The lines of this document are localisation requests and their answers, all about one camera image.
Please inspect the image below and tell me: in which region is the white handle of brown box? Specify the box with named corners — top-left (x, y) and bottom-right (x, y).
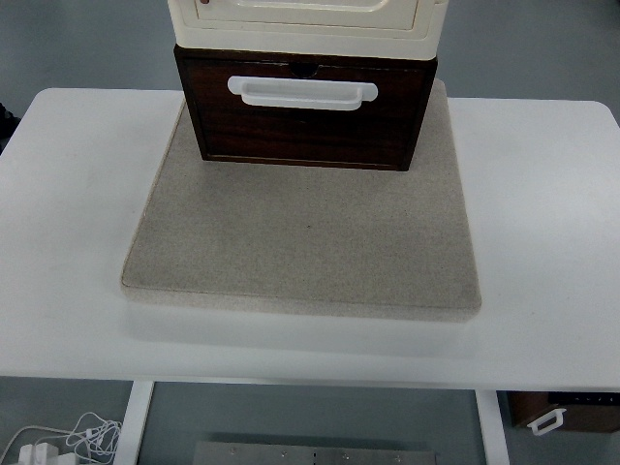
top-left (526, 406), bottom-right (569, 437)

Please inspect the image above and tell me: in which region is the white cable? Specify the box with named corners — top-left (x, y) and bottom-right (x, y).
top-left (0, 412), bottom-right (125, 465)

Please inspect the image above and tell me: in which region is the brown wooden box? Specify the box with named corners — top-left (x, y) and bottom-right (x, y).
top-left (505, 390), bottom-right (620, 434)

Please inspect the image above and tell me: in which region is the white table leg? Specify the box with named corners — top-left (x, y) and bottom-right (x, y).
top-left (474, 389), bottom-right (512, 465)
top-left (112, 381), bottom-right (157, 465)

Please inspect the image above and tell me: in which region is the cream upper cabinet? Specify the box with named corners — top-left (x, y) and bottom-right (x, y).
top-left (167, 0), bottom-right (450, 61)

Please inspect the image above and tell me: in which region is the beige grey thick mat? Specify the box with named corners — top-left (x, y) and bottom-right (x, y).
top-left (119, 79), bottom-right (483, 325)

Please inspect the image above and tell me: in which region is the white charger plug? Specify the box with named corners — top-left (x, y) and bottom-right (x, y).
top-left (17, 441), bottom-right (63, 465)

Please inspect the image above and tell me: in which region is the grey metal plate with screws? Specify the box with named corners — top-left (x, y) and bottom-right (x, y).
top-left (193, 441), bottom-right (440, 465)

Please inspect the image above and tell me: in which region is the white drawer handle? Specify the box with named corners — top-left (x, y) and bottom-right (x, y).
top-left (226, 75), bottom-right (380, 112)

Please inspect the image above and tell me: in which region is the dark brown cabinet frame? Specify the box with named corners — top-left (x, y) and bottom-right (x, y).
top-left (172, 44), bottom-right (439, 172)

